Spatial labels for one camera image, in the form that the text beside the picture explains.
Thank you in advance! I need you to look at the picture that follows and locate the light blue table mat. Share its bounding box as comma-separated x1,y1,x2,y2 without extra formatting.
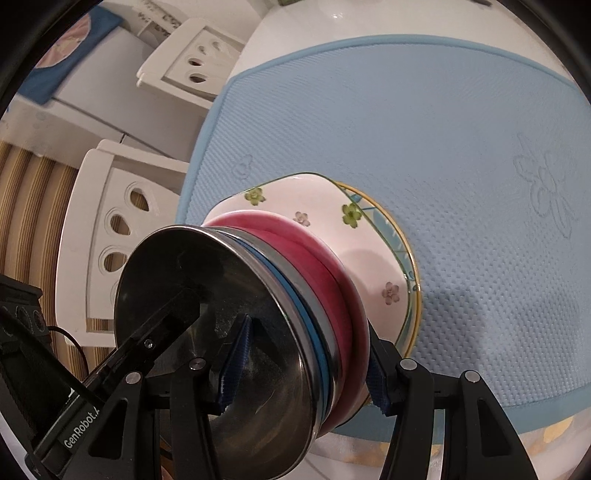
175,39,591,428

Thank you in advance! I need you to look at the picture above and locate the round plate with blue flower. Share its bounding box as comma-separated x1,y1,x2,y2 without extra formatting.
332,180,423,361

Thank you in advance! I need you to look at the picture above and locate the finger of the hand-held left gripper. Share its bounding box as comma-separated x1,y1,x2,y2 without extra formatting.
81,287,214,386

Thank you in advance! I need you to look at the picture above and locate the striped tan rug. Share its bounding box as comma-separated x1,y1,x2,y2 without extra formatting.
0,141,116,334

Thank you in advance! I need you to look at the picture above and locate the blue poster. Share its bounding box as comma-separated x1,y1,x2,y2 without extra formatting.
21,4,119,106

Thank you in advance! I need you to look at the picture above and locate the white cabinet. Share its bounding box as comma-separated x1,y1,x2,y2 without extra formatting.
14,28,213,160

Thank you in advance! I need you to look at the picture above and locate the blue steel bowl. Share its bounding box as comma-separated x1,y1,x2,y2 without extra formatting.
113,224,342,464

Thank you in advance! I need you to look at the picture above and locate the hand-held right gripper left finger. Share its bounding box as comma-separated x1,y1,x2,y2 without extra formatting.
85,316,254,480

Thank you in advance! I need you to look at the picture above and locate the white dining chair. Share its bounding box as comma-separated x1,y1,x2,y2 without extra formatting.
136,17,246,110
54,138,195,348

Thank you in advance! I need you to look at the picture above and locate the black cable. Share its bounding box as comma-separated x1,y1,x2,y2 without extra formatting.
46,325,89,380

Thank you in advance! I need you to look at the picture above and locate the pink cartoon bowl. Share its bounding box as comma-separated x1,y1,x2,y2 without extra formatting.
259,217,371,407

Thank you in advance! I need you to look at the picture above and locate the red steel bowl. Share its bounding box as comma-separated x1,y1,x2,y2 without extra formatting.
203,212,361,439

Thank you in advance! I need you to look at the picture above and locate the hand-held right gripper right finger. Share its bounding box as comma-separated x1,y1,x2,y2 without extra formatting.
366,322,532,480

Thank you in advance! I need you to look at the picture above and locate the square plate with green flowers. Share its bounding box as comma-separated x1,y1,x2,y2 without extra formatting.
208,173,416,354

